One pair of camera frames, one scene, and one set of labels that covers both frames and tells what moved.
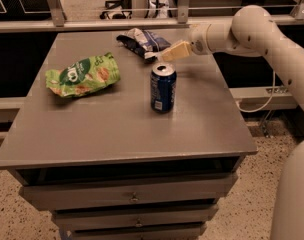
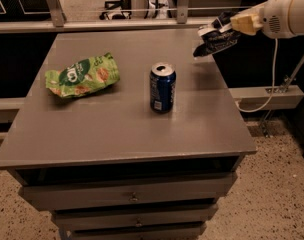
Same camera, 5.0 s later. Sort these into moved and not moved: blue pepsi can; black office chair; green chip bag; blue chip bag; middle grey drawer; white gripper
Moved: blue chip bag; white gripper
Not moved: blue pepsi can; black office chair; middle grey drawer; green chip bag
